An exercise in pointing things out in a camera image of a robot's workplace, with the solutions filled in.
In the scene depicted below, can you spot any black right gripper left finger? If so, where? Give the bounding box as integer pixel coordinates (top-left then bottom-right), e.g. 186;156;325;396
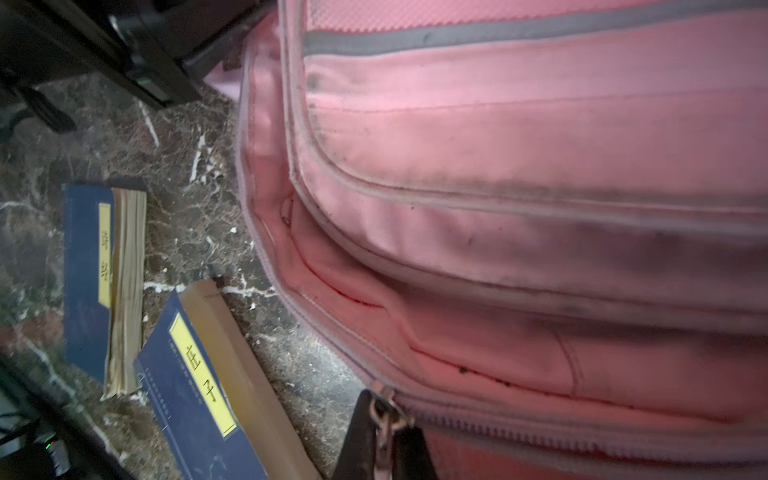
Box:
331;390;379;480

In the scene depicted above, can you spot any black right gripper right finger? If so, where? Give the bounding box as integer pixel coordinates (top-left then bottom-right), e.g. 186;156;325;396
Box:
392;427;438;480

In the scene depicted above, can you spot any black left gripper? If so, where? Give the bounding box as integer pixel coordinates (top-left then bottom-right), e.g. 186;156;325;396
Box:
1;1;275;109

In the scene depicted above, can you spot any dark blue book yellow label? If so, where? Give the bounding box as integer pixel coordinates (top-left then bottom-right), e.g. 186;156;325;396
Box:
134;280;320;479

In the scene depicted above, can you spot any pink student backpack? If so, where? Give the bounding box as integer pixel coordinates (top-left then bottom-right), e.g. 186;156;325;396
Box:
221;1;767;479

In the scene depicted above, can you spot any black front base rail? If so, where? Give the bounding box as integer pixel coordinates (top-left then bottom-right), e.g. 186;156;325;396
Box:
1;355;132;479

